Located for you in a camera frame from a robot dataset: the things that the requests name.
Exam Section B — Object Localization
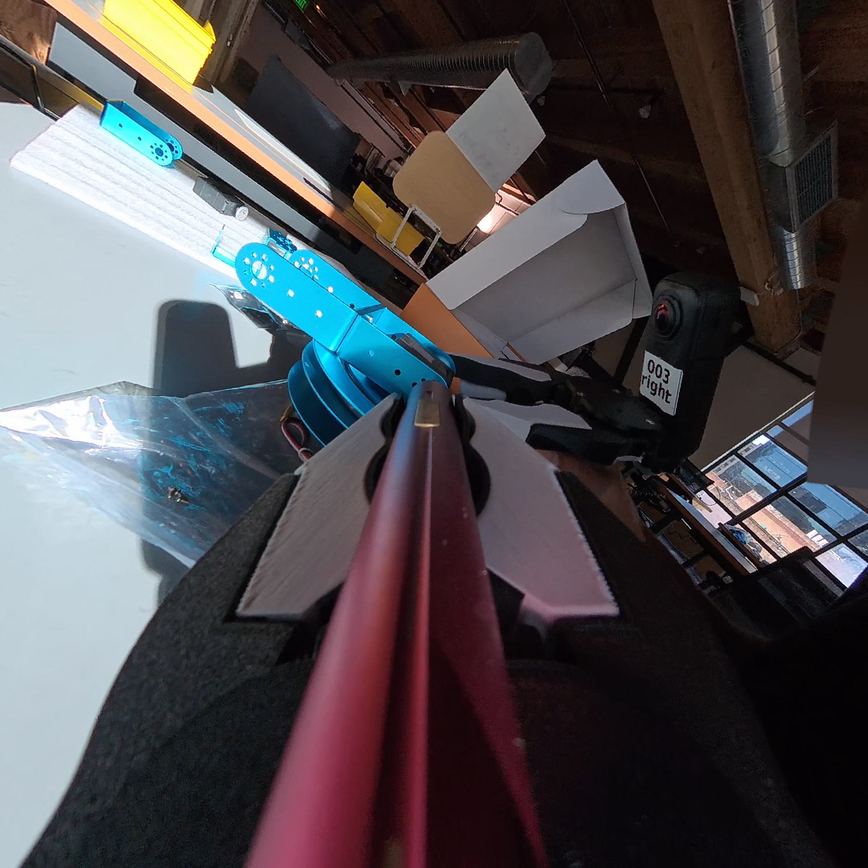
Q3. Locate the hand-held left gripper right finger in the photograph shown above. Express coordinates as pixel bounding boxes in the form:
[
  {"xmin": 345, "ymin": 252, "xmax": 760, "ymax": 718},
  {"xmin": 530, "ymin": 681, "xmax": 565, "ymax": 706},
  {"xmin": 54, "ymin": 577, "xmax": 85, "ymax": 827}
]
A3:
[{"xmin": 449, "ymin": 393, "xmax": 621, "ymax": 621}]

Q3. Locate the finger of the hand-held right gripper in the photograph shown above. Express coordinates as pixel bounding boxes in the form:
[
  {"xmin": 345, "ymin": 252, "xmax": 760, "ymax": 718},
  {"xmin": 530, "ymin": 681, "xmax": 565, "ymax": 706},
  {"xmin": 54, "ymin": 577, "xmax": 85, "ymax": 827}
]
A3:
[
  {"xmin": 473, "ymin": 399, "xmax": 592, "ymax": 443},
  {"xmin": 449, "ymin": 353, "xmax": 574, "ymax": 402}
]

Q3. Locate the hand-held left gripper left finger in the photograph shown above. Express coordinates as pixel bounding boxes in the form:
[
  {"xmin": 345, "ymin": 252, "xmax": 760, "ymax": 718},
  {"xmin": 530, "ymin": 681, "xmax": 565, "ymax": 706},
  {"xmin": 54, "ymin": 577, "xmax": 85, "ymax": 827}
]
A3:
[{"xmin": 236, "ymin": 393, "xmax": 412, "ymax": 621}]

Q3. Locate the red electric screwdriver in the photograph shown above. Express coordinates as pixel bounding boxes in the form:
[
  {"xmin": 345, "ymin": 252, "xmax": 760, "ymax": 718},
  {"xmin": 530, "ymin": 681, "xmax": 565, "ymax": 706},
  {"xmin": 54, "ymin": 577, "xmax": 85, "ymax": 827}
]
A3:
[{"xmin": 247, "ymin": 381, "xmax": 547, "ymax": 868}]

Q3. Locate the blue toy robot arm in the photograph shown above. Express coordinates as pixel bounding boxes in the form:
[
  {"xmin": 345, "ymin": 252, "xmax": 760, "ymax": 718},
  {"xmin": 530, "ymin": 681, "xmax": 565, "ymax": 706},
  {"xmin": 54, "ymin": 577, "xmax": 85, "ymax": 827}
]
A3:
[{"xmin": 234, "ymin": 241, "xmax": 457, "ymax": 450}]

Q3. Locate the large clear plastic bag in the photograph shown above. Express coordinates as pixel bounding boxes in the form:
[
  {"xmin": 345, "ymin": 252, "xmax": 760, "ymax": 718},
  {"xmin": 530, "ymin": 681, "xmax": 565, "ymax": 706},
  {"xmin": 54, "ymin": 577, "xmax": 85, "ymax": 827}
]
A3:
[{"xmin": 0, "ymin": 383, "xmax": 326, "ymax": 564}]

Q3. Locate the white desk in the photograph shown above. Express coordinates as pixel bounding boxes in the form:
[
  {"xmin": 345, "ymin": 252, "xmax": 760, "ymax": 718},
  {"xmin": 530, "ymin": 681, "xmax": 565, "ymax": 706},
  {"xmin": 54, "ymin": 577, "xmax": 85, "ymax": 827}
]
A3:
[{"xmin": 0, "ymin": 100, "xmax": 326, "ymax": 868}]

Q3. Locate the open white cardboard box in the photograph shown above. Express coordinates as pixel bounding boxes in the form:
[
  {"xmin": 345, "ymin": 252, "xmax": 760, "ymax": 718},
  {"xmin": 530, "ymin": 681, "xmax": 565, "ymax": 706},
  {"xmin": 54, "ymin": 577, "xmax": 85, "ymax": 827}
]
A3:
[{"xmin": 400, "ymin": 160, "xmax": 653, "ymax": 362}]

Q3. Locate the large paned window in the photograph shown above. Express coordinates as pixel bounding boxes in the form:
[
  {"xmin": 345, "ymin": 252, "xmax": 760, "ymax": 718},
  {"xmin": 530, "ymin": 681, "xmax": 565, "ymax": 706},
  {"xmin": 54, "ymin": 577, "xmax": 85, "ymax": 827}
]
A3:
[{"xmin": 702, "ymin": 400, "xmax": 868, "ymax": 591}]

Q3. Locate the plywood chair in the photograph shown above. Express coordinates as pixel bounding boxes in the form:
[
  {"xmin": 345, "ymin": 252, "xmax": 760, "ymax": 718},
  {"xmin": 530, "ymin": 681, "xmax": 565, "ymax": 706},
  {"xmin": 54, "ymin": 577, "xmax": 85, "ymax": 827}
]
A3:
[{"xmin": 392, "ymin": 130, "xmax": 497, "ymax": 246}]

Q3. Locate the group of small screw bags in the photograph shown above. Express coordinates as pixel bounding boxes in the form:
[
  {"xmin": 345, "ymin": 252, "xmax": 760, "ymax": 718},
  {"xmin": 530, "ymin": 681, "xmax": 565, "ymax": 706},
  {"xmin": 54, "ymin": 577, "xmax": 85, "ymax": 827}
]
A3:
[{"xmin": 213, "ymin": 281, "xmax": 292, "ymax": 335}]

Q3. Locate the white board sheet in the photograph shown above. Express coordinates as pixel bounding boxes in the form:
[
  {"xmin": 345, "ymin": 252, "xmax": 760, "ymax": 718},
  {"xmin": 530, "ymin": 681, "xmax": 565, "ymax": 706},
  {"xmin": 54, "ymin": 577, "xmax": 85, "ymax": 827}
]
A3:
[{"xmin": 448, "ymin": 68, "xmax": 547, "ymax": 192}]

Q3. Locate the black flat panel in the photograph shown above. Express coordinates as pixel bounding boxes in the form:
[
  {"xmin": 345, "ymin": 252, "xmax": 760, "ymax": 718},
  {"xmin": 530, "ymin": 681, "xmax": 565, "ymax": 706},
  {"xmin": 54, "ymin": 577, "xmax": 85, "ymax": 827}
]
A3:
[{"xmin": 244, "ymin": 54, "xmax": 362, "ymax": 195}]

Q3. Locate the grey servo motor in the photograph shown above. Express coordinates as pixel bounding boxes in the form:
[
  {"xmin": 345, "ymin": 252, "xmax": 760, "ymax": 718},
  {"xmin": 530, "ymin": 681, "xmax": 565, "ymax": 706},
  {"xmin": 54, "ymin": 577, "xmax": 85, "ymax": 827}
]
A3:
[{"xmin": 193, "ymin": 176, "xmax": 249, "ymax": 220}]

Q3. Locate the white foam sheet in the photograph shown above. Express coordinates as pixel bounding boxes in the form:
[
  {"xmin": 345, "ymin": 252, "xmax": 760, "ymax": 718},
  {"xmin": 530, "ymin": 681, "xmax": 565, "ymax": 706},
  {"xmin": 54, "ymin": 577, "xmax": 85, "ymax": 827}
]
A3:
[{"xmin": 10, "ymin": 102, "xmax": 272, "ymax": 279}]

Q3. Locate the silver ceiling duct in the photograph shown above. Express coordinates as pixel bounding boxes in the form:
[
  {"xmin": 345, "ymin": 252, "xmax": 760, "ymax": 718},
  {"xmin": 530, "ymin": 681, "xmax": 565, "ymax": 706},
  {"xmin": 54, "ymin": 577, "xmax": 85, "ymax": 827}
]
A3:
[{"xmin": 729, "ymin": 0, "xmax": 843, "ymax": 292}]

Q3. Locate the grey corrugated duct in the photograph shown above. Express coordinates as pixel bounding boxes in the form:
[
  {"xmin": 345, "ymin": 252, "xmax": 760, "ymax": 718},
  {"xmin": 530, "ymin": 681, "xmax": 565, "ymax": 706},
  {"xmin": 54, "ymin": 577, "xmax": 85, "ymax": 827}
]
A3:
[{"xmin": 325, "ymin": 33, "xmax": 554, "ymax": 103}]

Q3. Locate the blue round-ended metal bracket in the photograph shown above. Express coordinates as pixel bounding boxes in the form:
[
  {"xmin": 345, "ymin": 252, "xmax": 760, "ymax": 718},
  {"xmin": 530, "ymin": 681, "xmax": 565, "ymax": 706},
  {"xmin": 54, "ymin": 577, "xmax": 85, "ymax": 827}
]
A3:
[{"xmin": 100, "ymin": 102, "xmax": 184, "ymax": 167}]

